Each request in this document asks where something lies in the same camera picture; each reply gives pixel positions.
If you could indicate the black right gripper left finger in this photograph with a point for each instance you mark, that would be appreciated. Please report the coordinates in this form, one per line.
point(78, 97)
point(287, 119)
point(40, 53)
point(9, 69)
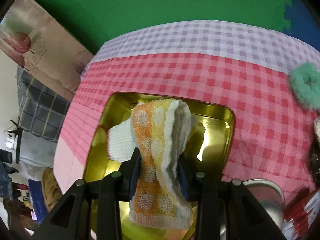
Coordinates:
point(70, 217)

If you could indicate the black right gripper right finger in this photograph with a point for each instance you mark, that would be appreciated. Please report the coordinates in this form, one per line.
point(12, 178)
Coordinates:
point(207, 191)

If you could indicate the red white printed cloth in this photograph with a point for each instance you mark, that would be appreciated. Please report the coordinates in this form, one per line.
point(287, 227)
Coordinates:
point(300, 214)

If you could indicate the orange yellow dotted towel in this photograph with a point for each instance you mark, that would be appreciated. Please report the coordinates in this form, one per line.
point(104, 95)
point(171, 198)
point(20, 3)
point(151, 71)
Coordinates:
point(161, 130)

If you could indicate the stainless steel bowl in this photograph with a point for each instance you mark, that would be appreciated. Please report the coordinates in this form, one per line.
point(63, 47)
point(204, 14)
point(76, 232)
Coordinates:
point(254, 209)

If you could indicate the gold red metal tin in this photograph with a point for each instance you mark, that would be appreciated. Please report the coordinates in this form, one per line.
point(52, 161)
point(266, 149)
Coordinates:
point(208, 147)

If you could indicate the cream white sock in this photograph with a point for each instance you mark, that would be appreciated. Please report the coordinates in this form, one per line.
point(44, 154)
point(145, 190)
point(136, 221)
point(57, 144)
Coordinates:
point(120, 142)

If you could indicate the grey plaid blanket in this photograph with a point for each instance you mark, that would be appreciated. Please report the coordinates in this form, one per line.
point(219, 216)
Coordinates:
point(42, 111)

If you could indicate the pink purple checkered tablecloth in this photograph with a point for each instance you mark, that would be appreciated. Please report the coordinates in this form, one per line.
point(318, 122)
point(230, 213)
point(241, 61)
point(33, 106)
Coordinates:
point(237, 65)

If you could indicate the teal fluffy scrunchie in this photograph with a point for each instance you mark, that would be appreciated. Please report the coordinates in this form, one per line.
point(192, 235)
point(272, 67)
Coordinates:
point(304, 82)

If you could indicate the beige floral curtain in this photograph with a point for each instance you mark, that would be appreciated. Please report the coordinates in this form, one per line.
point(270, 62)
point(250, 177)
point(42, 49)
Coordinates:
point(39, 44)

